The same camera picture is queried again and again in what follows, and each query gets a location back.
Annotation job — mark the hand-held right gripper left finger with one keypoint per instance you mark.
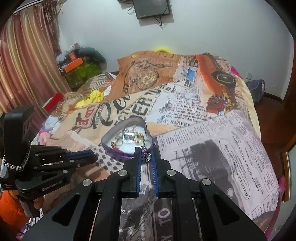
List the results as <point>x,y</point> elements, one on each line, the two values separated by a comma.
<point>138,162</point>

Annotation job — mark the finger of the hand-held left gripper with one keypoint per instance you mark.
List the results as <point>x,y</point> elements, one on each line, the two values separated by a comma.
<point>81,153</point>
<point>85,160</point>

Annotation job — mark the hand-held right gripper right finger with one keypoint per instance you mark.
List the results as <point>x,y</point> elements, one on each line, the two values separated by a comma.
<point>155,166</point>

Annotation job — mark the silver flower pendant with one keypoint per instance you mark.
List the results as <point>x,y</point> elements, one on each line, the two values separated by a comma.
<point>146,157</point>

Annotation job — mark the tangle of gold jewelry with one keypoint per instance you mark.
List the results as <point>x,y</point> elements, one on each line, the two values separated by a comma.
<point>129,138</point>

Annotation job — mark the purple heart-shaped tin box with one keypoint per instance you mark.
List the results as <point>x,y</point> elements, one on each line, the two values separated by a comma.
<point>111,149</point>

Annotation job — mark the person's left forearm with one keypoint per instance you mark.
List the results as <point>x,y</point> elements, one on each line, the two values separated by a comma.
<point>10,210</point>

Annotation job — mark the person's left hand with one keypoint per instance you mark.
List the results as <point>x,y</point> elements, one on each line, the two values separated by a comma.
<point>38,203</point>

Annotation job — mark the red box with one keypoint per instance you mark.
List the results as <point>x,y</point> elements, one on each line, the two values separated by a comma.
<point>53,103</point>

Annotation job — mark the yellow cloth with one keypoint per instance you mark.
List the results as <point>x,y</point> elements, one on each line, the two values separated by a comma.
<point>90,98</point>

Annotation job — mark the newspaper print blanket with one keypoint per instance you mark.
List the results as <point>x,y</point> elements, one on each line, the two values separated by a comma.
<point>196,115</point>

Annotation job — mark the striped brown curtain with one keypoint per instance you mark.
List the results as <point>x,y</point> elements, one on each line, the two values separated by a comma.
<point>30,58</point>

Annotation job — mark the flat orange box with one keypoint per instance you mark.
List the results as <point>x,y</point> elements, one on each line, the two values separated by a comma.
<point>74,65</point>

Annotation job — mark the small orange box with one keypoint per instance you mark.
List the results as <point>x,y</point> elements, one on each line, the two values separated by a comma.
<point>72,56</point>

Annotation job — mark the dark green plush cloth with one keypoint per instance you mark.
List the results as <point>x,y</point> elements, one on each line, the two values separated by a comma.
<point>94,56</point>

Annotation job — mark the yellow plastic hoop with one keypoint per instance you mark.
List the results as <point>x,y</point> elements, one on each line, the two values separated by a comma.
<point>163,49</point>

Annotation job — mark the dark backpack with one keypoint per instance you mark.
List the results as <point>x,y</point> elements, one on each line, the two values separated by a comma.
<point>255,91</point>

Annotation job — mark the white wall socket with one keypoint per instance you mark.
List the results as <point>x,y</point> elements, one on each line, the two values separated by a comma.
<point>249,75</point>

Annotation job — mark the small black wall monitor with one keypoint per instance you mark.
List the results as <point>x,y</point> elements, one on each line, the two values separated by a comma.
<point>152,8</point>

